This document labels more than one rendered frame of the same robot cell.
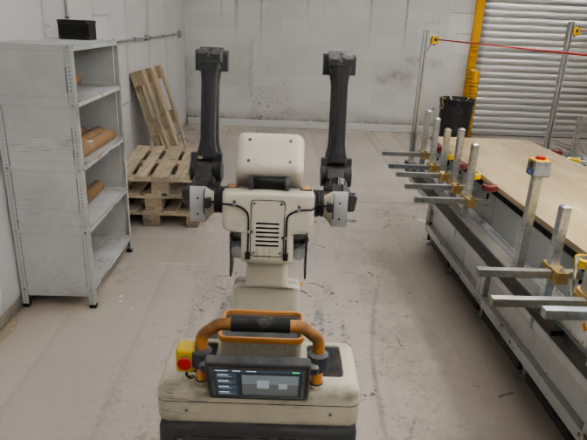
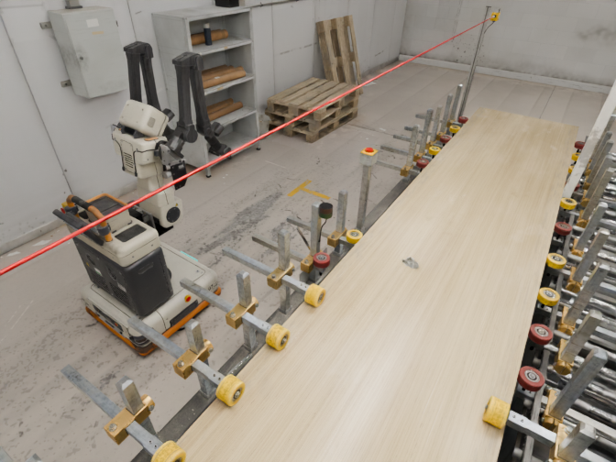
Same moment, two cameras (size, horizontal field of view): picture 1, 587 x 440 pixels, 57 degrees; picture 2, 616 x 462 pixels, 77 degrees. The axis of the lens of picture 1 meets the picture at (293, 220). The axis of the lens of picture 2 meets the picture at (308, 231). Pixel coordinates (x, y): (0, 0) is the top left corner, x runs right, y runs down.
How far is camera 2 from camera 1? 194 cm
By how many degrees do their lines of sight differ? 35
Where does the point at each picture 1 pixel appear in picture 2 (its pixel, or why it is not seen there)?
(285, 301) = (154, 199)
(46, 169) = not seen: hidden behind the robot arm
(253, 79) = (457, 27)
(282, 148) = (137, 113)
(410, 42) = not seen: outside the picture
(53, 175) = not seen: hidden behind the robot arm
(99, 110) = (243, 55)
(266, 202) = (126, 142)
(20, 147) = (170, 77)
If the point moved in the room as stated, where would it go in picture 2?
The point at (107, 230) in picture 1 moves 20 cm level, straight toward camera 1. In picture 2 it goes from (248, 134) to (242, 140)
